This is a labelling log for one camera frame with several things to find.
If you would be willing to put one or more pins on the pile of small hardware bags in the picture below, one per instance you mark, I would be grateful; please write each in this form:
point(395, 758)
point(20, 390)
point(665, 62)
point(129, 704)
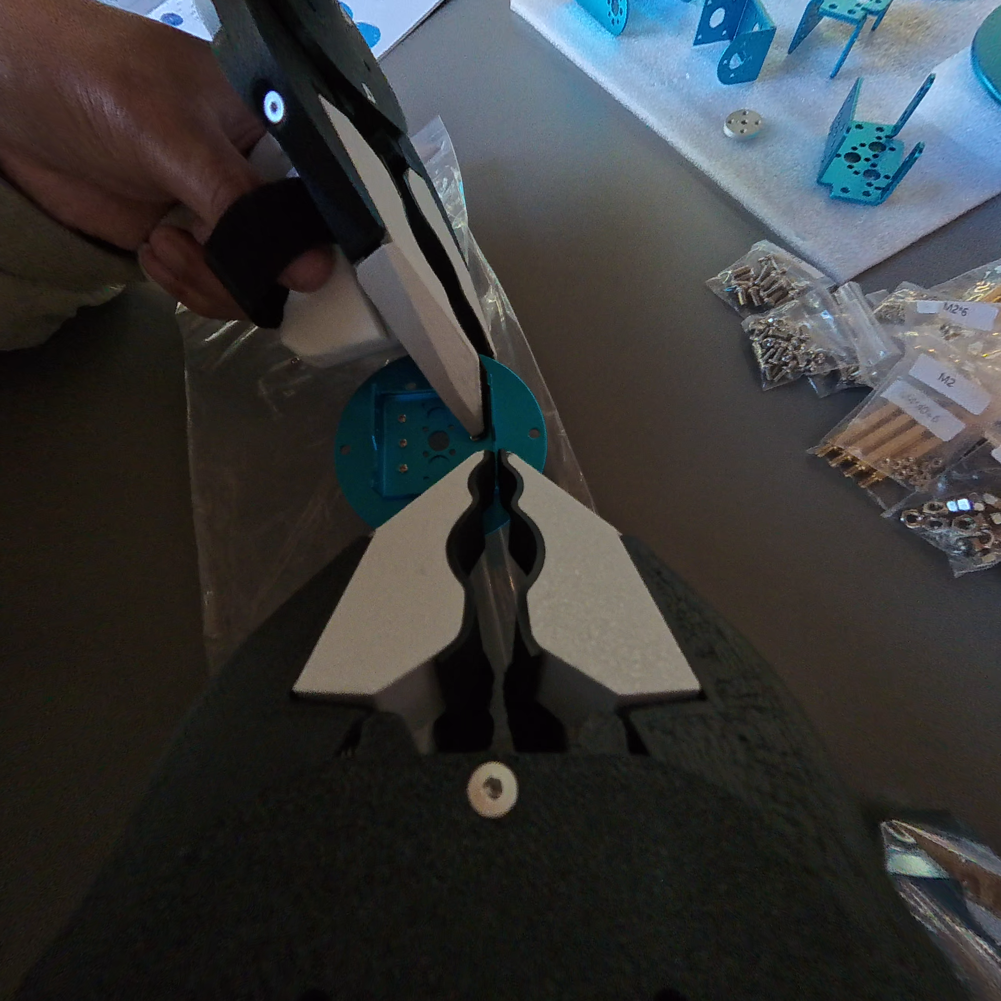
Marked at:
point(899, 438)

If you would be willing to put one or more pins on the crinkled silver foil bag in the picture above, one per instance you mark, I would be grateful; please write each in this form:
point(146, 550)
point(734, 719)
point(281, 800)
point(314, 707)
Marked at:
point(938, 868)

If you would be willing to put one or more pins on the blue metal U bracket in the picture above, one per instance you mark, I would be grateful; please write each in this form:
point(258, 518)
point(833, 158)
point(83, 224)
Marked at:
point(602, 16)

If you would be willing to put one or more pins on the person's left hand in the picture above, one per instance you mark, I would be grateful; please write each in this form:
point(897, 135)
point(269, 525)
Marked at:
point(117, 102)

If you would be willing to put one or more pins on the small silver round hub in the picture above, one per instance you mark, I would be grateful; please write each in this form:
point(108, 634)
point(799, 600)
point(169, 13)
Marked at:
point(743, 125)

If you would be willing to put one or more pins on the instruction booklet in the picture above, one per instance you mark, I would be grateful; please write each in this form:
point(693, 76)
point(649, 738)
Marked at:
point(407, 19)

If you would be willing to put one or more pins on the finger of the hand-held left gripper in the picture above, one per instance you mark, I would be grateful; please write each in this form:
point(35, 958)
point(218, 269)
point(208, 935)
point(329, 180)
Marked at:
point(438, 219)
point(379, 188)

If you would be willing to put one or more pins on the small blue metal bracket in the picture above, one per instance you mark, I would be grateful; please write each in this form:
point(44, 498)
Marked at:
point(751, 55)

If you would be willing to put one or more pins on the white foam sheet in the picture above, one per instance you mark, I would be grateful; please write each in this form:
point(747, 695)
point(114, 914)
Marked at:
point(625, 102)

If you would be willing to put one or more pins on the clear plastic bag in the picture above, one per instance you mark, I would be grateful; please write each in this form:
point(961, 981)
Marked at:
point(258, 500)

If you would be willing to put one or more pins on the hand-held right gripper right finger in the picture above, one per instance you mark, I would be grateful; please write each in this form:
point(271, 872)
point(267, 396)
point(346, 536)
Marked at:
point(610, 618)

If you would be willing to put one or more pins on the blue long-armed bracket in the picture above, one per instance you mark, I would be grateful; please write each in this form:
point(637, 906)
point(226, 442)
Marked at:
point(860, 168)

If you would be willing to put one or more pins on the blue round plate with bracket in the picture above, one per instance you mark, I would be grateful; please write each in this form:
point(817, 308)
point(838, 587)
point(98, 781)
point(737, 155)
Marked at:
point(364, 469)

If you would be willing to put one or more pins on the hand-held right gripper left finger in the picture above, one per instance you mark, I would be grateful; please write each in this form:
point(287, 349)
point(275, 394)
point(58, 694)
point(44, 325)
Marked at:
point(391, 618)

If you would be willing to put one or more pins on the large blue round base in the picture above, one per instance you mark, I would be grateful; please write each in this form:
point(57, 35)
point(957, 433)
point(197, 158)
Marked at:
point(989, 55)

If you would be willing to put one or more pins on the teal plate on thin posts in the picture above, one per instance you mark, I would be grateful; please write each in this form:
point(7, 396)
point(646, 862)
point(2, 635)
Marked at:
point(844, 9)

